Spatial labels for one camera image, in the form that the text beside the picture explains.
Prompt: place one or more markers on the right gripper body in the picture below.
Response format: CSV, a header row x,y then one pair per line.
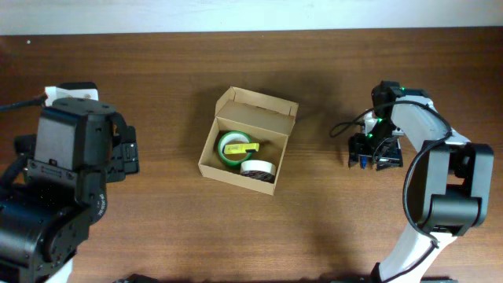
x,y
375,156

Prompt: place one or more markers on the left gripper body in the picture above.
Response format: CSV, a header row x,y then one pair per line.
x,y
128,153

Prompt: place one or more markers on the blue pen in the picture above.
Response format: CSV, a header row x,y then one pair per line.
x,y
363,160

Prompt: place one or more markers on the green tape roll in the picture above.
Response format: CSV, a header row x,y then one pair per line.
x,y
232,136

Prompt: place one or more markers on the yellow highlighter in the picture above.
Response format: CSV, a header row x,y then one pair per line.
x,y
241,148

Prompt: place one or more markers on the beige tape roll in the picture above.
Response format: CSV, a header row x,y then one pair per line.
x,y
259,170

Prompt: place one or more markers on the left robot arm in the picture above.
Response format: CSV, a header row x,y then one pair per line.
x,y
56,188

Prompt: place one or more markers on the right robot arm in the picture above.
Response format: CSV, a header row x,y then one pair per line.
x,y
447,185

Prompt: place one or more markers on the cardboard box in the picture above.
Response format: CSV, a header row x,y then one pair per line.
x,y
265,119

